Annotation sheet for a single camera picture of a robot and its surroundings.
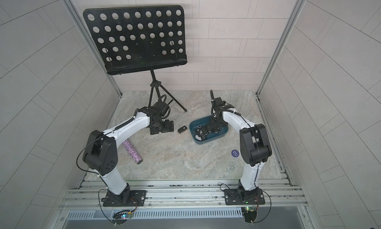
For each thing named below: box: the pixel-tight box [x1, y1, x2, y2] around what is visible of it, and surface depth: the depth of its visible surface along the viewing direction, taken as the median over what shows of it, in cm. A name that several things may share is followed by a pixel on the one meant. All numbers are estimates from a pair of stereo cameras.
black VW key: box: [177, 125, 188, 134], surface depth 97 cm
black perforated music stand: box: [83, 4, 188, 113], surface depth 64 cm
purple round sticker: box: [231, 149, 240, 158], surface depth 88 cm
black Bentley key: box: [195, 127, 206, 141], surface depth 92 cm
